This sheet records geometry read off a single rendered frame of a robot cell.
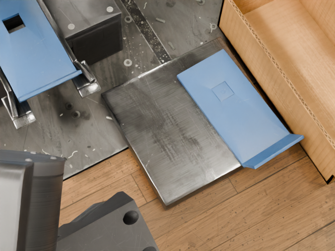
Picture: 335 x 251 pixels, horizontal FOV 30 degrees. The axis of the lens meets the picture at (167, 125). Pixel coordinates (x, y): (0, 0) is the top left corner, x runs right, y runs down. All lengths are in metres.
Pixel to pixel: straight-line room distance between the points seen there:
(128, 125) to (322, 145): 0.22
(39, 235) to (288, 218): 0.46
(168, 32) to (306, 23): 0.18
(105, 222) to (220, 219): 0.36
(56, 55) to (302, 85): 0.31
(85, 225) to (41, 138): 0.39
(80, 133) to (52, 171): 0.45
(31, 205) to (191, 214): 0.43
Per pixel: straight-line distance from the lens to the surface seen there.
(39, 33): 0.72
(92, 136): 0.75
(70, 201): 0.73
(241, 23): 0.76
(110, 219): 0.37
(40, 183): 0.31
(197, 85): 0.76
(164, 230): 0.72
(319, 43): 0.84
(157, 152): 0.72
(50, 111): 0.77
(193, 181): 0.71
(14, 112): 0.68
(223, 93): 0.75
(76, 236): 0.37
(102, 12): 0.73
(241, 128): 0.74
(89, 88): 0.69
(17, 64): 0.70
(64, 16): 0.73
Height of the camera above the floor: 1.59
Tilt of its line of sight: 66 degrees down
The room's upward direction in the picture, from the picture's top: 6 degrees clockwise
